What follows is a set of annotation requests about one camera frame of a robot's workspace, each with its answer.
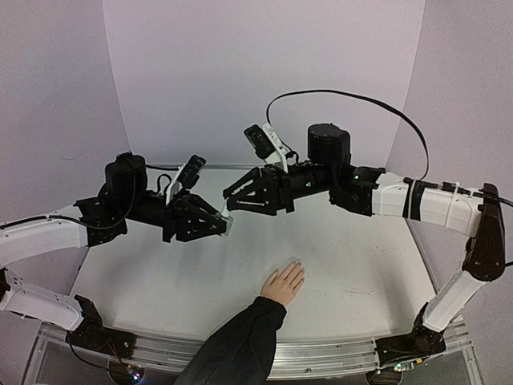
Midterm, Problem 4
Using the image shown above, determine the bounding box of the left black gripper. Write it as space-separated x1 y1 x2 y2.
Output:
120 190 231 243

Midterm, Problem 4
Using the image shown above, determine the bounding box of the white nail polish cap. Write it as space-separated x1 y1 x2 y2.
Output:
220 200 231 217

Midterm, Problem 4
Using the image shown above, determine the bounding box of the clear nail polish bottle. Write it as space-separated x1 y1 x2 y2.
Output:
220 215 233 237

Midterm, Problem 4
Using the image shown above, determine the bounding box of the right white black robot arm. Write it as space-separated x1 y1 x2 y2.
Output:
223 124 507 371

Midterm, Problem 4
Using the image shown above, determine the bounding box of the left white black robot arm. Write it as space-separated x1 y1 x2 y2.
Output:
1 152 232 359

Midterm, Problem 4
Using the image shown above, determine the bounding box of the black sleeved forearm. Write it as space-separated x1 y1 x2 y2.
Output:
175 297 286 385

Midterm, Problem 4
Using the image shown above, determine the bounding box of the person's bare hand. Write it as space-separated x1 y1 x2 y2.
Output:
260 261 305 307

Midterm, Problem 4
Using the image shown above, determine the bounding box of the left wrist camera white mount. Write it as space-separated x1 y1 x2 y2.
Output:
164 155 207 205

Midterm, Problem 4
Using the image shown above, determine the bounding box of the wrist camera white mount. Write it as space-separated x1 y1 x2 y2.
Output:
244 123 291 173
164 155 207 205

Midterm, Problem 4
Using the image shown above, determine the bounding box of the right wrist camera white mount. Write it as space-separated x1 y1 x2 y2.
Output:
244 123 291 173

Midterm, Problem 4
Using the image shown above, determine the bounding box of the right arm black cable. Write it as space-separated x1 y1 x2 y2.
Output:
265 89 430 181

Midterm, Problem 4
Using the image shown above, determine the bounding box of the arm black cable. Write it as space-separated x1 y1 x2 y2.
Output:
0 212 129 233
265 89 430 181

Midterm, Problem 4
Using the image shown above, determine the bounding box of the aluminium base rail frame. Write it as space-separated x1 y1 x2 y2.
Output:
25 299 483 384

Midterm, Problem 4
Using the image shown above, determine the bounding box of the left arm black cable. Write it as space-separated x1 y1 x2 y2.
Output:
0 212 129 233

